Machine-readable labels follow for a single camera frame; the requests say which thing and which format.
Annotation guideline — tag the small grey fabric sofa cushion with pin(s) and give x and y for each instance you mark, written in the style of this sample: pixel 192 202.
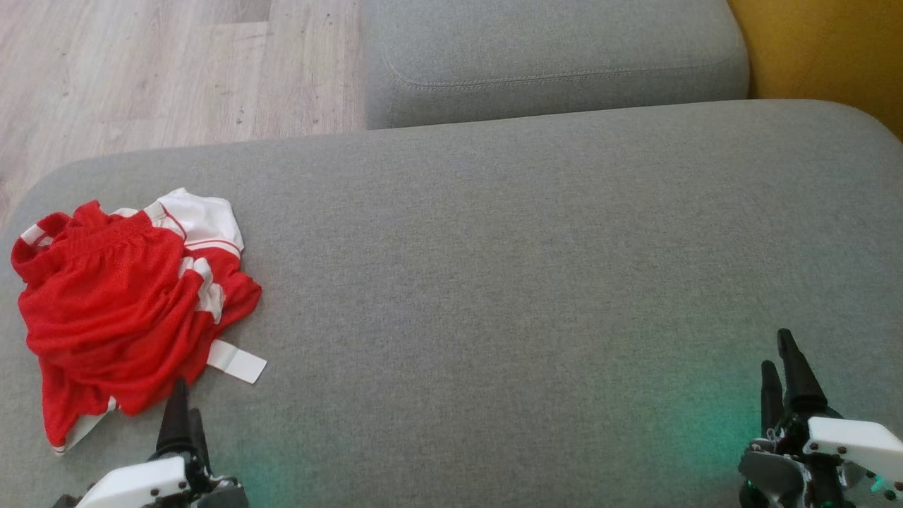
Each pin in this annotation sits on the small grey fabric sofa cushion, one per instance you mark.
pixel 550 49

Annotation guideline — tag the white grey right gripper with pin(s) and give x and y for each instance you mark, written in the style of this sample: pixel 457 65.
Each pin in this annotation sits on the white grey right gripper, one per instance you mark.
pixel 846 441

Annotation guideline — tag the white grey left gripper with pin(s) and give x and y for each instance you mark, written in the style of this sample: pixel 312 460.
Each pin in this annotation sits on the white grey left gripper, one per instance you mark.
pixel 141 487

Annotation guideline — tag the large grey fabric sofa seat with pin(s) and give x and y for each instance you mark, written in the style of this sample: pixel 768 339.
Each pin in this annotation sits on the large grey fabric sofa seat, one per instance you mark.
pixel 529 282

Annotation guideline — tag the red jersey with white sleeves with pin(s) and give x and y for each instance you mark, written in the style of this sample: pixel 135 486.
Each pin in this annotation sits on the red jersey with white sleeves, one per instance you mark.
pixel 204 219

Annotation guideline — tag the red mesh shorts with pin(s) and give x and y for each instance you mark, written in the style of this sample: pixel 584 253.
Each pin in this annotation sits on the red mesh shorts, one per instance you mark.
pixel 106 275

